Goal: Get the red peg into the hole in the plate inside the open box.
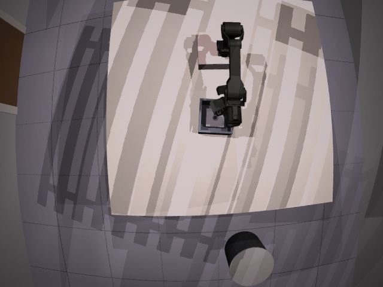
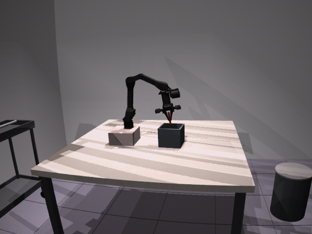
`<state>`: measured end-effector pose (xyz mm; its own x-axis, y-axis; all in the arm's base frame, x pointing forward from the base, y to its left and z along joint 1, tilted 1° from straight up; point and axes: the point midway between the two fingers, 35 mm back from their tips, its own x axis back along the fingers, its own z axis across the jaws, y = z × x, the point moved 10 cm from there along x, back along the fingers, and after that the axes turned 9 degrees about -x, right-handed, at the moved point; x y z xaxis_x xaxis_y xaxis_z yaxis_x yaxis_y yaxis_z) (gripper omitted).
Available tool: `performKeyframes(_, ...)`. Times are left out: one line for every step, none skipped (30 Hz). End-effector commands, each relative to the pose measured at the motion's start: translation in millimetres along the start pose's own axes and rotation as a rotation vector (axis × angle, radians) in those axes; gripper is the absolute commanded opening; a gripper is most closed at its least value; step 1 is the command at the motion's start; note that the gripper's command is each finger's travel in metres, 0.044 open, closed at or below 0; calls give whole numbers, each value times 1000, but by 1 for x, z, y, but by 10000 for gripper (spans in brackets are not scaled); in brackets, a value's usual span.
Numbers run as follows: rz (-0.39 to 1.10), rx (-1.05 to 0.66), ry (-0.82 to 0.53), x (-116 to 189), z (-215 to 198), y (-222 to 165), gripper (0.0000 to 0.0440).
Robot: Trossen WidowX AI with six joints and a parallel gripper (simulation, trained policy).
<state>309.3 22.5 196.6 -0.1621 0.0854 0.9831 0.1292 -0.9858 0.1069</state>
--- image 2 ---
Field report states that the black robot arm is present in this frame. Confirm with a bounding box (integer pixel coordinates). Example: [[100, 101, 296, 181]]
[[122, 73, 180, 129]]

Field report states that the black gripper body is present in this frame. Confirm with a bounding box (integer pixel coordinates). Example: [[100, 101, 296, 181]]
[[155, 99, 181, 114]]

